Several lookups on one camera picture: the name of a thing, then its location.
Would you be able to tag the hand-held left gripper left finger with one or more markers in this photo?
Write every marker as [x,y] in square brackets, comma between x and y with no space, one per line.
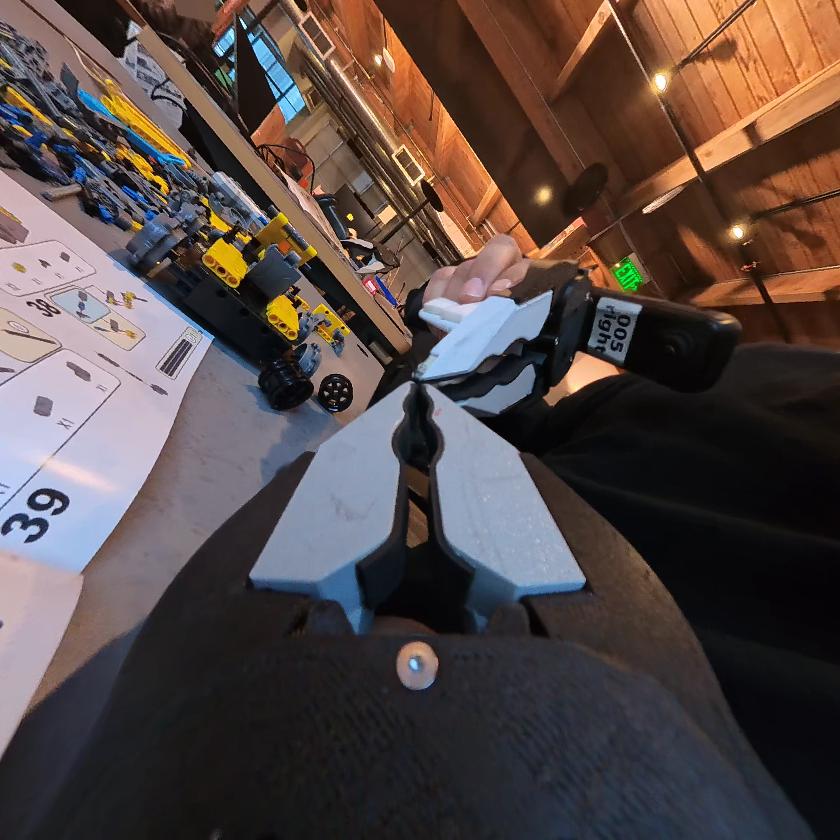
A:
[341,505]

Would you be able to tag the open instruction manual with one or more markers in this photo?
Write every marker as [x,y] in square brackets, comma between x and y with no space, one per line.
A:
[98,394]

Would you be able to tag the yellow black brick vehicle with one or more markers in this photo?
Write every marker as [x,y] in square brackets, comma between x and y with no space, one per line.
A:
[226,259]

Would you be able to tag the pile of loose brick pieces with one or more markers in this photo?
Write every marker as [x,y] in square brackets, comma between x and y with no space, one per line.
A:
[98,151]

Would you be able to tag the black background monitor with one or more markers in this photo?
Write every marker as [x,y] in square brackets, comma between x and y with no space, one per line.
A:
[253,85]

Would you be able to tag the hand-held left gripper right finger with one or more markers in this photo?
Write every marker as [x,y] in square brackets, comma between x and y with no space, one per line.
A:
[492,512]

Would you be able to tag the metal ceiling duct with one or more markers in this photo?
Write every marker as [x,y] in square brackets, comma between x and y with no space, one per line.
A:
[367,118]

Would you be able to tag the person's black sweater torso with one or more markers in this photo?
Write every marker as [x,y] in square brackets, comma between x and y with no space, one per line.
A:
[722,492]

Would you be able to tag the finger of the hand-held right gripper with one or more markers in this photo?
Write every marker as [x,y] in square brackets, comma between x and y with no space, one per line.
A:
[489,331]
[528,384]

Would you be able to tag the yellow brick frame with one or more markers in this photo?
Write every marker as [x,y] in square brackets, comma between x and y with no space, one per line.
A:
[328,318]

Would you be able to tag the black toy wheel rim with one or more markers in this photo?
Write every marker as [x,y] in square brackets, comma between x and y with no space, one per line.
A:
[334,394]
[285,387]

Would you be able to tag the green exit sign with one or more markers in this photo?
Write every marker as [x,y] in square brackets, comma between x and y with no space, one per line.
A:
[627,272]

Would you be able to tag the paned window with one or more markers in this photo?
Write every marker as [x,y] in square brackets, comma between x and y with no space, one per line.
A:
[292,98]

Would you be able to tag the person's right hand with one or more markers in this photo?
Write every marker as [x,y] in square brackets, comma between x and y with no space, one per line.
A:
[482,269]

